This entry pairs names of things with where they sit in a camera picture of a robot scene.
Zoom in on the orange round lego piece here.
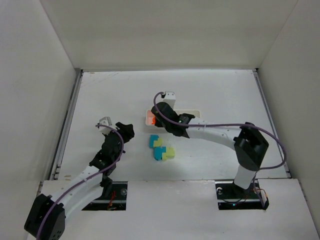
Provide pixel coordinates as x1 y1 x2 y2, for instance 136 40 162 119
151 116 157 125

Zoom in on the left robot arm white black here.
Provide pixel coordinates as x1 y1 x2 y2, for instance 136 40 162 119
24 122 135 240

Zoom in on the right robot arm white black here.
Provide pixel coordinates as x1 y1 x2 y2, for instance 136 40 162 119
151 102 269 190

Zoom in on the white three-compartment tray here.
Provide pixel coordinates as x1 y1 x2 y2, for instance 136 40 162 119
145 109 201 133

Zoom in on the upper blue lego block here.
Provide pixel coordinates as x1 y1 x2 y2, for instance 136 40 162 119
149 134 163 149

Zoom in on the blue lego block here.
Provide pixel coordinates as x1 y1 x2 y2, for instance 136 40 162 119
149 134 163 149
153 146 167 161

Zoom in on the upper green lego block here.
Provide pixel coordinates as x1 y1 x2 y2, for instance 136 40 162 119
153 137 163 148

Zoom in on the green lego block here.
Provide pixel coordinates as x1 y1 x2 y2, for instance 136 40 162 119
153 137 163 148
161 146 175 161

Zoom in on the lower blue lego block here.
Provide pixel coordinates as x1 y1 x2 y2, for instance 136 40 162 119
153 146 167 161

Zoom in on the lower green lego block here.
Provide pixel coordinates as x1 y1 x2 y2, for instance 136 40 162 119
161 146 175 161

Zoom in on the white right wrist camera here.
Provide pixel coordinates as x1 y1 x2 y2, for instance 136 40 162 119
161 91 176 109

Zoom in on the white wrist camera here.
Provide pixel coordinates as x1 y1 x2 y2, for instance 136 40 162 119
161 91 176 109
96 116 113 135

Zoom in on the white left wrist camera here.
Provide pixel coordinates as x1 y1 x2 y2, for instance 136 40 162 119
96 116 113 135

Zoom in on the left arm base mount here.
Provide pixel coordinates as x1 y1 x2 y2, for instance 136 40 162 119
82 181 128 212

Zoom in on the left aluminium table rail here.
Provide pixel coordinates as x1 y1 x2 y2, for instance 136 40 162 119
45 68 84 180

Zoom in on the aluminium table rail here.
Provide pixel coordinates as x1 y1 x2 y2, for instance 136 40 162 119
252 68 292 179
45 68 84 180

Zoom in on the right aluminium table rail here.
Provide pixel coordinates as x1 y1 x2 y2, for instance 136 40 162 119
252 68 292 179

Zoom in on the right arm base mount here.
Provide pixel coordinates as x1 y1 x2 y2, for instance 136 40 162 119
215 180 270 211

